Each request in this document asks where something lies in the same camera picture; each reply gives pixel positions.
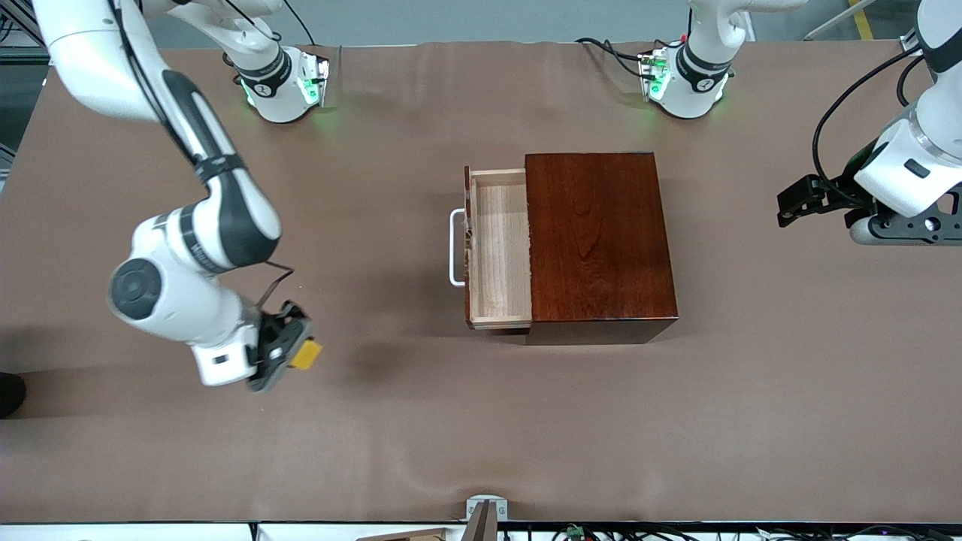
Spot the yellow block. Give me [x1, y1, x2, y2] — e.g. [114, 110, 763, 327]
[290, 340, 323, 372]

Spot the brown table cover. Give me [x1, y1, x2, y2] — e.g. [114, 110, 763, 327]
[0, 41, 962, 524]

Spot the yellow floor tape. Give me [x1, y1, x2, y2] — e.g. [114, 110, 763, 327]
[848, 0, 877, 41]

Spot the dark brown wooden cabinet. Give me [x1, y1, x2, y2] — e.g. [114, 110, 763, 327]
[524, 152, 679, 346]

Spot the light wooden plank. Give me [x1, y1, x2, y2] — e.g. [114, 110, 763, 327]
[357, 528, 449, 541]

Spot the black round object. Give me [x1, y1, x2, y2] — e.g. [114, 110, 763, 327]
[0, 372, 27, 419]

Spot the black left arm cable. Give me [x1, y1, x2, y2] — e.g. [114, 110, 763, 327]
[812, 49, 940, 208]

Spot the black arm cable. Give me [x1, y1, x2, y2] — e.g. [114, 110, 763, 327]
[109, 0, 296, 309]
[812, 49, 940, 208]

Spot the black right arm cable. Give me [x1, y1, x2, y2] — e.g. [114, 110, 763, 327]
[109, 0, 296, 309]

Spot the silver arm base connector bracket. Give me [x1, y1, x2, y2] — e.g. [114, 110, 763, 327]
[637, 50, 671, 103]
[299, 51, 331, 107]

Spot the silver metal bracket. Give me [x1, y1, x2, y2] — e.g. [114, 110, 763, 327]
[466, 495, 509, 521]

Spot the black left base cable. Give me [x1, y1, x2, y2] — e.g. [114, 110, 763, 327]
[575, 36, 649, 80]

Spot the black base cable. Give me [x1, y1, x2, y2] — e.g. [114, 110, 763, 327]
[282, 0, 318, 47]
[575, 36, 649, 80]

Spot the grey metal post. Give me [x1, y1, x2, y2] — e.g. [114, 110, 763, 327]
[460, 502, 498, 541]

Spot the black right base cable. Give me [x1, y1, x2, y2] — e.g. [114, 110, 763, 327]
[282, 0, 318, 47]

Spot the aluminium frame structure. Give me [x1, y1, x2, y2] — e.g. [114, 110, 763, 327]
[0, 0, 50, 65]

